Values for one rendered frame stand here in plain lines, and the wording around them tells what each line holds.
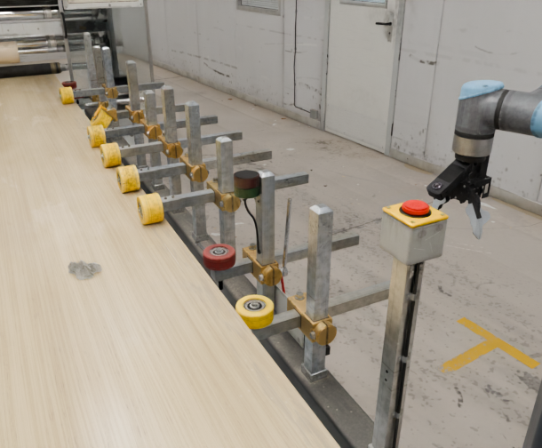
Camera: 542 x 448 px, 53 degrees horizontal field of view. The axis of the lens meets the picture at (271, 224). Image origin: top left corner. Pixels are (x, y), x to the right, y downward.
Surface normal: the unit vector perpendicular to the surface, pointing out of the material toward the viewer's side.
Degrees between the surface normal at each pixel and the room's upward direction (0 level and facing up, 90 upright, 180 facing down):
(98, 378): 0
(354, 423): 0
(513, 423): 0
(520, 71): 90
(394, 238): 90
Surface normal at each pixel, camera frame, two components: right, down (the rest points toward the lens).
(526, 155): -0.84, 0.24
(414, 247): 0.45, 0.39
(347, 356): 0.00, -0.90
